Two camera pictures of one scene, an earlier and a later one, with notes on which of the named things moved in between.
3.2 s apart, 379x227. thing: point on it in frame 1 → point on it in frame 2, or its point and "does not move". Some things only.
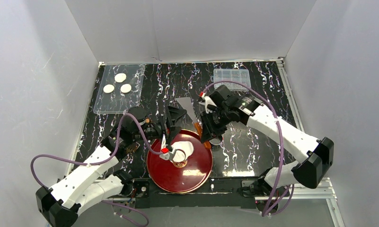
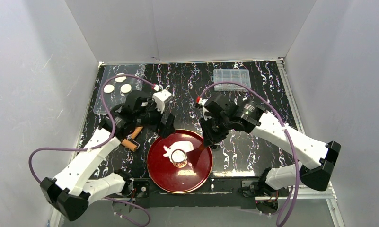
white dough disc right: [125, 88] does not move
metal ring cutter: [221, 144] does not move
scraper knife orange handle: [187, 104] → [194, 155]
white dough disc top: [120, 77] does not move
